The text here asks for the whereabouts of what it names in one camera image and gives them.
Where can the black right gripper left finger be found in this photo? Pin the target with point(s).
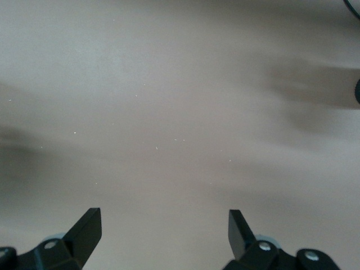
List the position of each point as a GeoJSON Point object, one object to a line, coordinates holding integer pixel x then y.
{"type": "Point", "coordinates": [81, 239]}

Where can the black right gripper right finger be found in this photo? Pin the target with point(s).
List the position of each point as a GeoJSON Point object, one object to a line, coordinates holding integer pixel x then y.
{"type": "Point", "coordinates": [239, 239]}

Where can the black cylindrical pole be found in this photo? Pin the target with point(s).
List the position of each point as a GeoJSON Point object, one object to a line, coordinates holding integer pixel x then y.
{"type": "Point", "coordinates": [357, 91]}

